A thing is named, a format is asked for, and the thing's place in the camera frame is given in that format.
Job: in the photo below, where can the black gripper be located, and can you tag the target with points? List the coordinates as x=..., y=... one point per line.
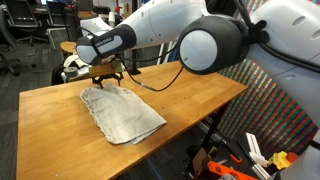
x=98, y=78

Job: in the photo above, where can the white towel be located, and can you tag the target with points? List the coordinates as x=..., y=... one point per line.
x=121, y=115

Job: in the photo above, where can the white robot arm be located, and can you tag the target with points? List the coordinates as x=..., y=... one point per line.
x=280, y=36

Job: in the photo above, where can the round wooden stool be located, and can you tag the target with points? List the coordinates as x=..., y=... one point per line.
x=68, y=46

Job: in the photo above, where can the black office chair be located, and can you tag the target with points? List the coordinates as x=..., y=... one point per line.
x=21, y=16

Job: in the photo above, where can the cardboard box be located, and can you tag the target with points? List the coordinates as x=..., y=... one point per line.
x=202, y=155

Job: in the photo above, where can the yellow green toy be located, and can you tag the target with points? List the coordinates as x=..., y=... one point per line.
x=279, y=160

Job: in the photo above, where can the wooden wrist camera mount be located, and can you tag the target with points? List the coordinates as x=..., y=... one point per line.
x=105, y=69

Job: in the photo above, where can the grey duct tape roll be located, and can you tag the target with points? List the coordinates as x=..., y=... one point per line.
x=71, y=72

